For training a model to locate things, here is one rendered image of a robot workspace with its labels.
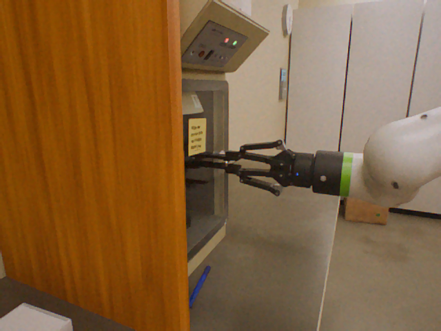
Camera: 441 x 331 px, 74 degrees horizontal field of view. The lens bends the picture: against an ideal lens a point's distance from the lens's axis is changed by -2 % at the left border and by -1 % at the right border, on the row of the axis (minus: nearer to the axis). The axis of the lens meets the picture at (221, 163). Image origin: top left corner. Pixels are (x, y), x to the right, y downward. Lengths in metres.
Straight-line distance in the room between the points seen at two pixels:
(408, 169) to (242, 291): 0.42
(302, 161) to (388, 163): 0.20
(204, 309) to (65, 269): 0.29
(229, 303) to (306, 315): 0.16
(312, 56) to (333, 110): 0.63
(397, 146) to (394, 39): 3.11
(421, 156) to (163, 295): 0.45
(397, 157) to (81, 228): 0.54
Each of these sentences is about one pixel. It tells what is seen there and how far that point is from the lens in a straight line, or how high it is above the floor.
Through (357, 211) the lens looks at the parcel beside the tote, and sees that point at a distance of 3.40.
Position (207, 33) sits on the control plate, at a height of 1.46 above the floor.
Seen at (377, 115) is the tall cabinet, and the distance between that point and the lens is 3.55.
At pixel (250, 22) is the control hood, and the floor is 1.50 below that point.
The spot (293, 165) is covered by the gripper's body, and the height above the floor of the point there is 1.22.
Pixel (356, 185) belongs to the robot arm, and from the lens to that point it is 0.62.
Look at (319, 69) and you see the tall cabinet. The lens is 3.56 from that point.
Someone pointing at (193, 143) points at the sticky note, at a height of 1.26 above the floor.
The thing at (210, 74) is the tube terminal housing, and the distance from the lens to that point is 0.72.
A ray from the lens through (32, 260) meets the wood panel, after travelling 0.78.
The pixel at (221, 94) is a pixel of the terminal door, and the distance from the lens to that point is 0.75.
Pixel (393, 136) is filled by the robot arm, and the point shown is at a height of 1.31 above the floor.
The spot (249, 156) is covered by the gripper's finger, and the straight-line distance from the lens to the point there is 0.67.
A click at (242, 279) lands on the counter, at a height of 0.94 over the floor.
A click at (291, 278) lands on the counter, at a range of 0.76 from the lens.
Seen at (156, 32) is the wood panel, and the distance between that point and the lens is 0.43.
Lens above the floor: 1.38
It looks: 15 degrees down
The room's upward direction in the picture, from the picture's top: straight up
